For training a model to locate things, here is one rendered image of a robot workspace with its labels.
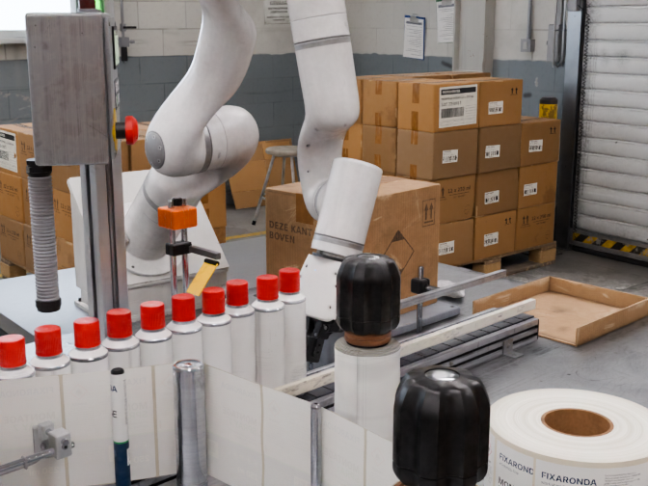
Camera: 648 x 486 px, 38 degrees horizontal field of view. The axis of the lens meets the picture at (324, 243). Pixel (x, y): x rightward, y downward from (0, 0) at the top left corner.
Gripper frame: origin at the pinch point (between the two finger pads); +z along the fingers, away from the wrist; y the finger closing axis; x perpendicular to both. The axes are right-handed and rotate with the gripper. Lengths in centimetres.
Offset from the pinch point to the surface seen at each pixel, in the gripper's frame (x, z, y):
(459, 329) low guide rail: 32.6, -8.2, 4.4
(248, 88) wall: 369, -131, -490
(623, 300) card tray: 88, -22, 7
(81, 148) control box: -49, -21, -1
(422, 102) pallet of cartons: 261, -105, -214
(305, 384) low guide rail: -4.1, 5.0, 4.3
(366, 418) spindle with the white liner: -19.8, 3.1, 30.9
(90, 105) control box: -50, -26, 0
